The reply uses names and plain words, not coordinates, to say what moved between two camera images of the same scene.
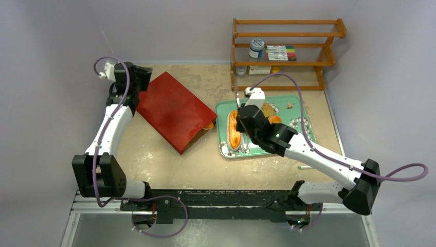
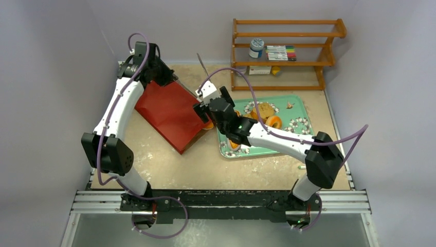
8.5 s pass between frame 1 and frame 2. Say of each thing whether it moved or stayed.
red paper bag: stayed
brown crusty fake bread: stayed
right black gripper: moved
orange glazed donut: stayed
